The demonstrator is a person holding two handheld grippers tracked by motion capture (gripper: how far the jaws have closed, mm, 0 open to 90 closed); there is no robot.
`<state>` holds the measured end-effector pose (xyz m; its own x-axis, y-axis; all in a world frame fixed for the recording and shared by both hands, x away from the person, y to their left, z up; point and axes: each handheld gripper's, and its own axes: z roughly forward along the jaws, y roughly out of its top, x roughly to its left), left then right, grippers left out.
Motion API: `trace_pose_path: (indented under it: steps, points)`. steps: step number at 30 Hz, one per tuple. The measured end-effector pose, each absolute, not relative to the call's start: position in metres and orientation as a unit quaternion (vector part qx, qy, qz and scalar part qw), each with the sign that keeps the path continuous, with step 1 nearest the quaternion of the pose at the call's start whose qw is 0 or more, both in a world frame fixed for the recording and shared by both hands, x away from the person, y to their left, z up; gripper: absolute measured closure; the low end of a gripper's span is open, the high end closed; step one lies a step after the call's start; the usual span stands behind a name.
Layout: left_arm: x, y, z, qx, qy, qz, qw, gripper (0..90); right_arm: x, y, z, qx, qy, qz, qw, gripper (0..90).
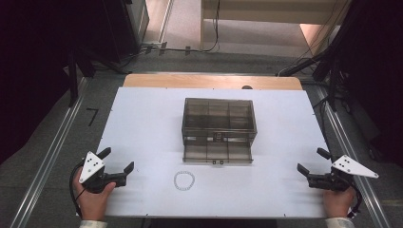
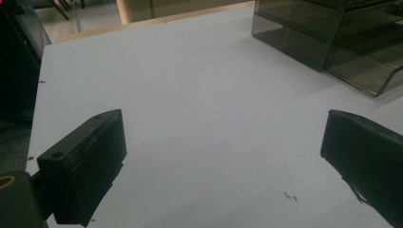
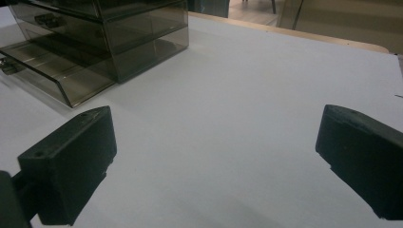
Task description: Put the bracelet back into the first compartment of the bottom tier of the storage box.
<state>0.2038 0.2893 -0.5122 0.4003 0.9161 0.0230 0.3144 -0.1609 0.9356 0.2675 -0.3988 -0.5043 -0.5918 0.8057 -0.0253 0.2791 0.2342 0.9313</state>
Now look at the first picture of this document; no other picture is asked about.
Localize dark cabinet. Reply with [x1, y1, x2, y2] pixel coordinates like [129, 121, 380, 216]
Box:
[107, 0, 150, 63]

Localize smoky clear jewelry box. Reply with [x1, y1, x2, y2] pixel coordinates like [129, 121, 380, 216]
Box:
[181, 97, 259, 147]

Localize smoky clear box drawer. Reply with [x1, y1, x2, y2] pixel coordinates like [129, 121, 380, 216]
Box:
[182, 143, 255, 166]

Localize black metal stand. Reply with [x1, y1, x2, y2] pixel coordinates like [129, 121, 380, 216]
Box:
[277, 18, 353, 112]
[65, 47, 131, 107]

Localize black hanging cable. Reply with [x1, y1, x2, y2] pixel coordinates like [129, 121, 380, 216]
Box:
[164, 0, 221, 53]

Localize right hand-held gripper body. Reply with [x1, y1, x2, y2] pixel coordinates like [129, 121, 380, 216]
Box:
[307, 154, 379, 193]

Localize silver bead bracelet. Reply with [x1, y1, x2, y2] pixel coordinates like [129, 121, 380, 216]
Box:
[173, 170, 196, 192]

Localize metal floor rail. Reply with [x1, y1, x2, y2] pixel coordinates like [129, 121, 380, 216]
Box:
[316, 85, 393, 228]
[9, 77, 90, 228]

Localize person's right hand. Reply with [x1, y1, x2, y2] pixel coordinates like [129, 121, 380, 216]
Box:
[322, 185, 356, 219]

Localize white board sheet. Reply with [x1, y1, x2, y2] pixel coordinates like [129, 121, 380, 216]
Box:
[94, 86, 335, 219]

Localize pale wooden bench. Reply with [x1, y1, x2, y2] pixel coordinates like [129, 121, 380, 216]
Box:
[200, 0, 351, 50]

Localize person's left hand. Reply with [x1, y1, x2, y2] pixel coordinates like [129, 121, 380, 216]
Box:
[73, 172, 117, 221]

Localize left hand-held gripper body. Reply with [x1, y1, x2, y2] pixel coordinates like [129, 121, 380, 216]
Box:
[78, 151, 128, 194]

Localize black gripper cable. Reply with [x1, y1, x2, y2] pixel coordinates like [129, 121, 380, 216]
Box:
[347, 183, 364, 219]
[68, 161, 86, 219]

